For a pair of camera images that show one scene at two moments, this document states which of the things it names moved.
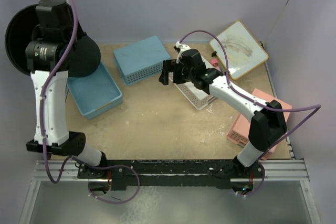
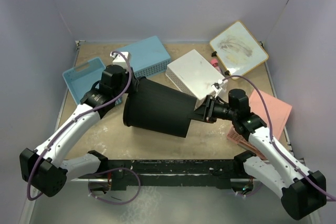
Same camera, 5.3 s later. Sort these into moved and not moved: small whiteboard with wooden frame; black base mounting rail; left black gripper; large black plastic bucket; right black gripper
Moved: left black gripper; right black gripper; large black plastic bucket
Not moved: small whiteboard with wooden frame; black base mounting rail
